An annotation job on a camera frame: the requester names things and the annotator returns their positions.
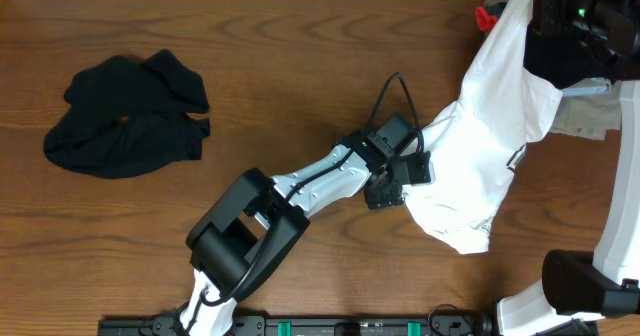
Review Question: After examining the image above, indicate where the white t-shirt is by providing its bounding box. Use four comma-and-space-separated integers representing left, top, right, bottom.
403, 0, 563, 254

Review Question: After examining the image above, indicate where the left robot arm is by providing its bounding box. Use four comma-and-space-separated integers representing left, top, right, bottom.
178, 115, 434, 335

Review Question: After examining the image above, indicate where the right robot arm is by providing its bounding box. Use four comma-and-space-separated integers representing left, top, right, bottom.
484, 0, 639, 335

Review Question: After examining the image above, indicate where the light blue folded garment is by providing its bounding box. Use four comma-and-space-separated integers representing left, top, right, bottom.
562, 78, 612, 97

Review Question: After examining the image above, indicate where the khaki folded garment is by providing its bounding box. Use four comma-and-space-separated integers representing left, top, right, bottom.
550, 84, 622, 140

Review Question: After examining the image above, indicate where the black t-shirt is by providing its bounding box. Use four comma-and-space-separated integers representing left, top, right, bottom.
43, 50, 210, 179

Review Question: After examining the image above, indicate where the black mounting rail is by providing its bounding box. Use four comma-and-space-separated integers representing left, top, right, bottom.
96, 314, 600, 336

